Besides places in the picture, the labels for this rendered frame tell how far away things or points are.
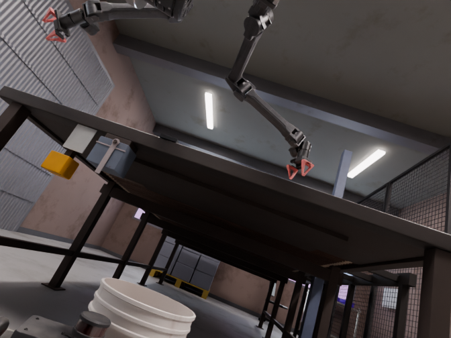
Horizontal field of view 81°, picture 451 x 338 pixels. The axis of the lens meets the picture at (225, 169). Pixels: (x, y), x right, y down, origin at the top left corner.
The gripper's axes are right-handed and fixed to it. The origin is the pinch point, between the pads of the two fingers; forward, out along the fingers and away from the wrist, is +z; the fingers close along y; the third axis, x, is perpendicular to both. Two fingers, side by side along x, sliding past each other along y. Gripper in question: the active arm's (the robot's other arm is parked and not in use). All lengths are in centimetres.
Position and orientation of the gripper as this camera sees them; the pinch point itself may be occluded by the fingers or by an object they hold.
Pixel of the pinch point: (296, 176)
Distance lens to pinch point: 138.1
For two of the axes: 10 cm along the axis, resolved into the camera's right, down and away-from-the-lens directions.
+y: -4.2, 2.0, 8.9
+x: -8.4, -4.5, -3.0
